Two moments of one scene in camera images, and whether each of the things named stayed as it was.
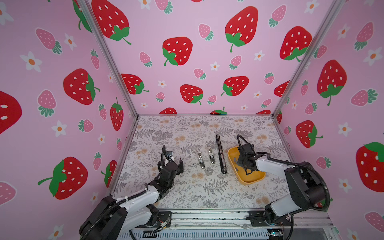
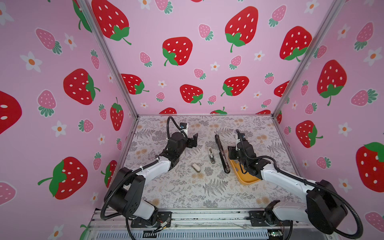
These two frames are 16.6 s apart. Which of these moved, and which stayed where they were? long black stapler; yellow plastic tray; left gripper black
Moved: left gripper black
Stayed: yellow plastic tray; long black stapler
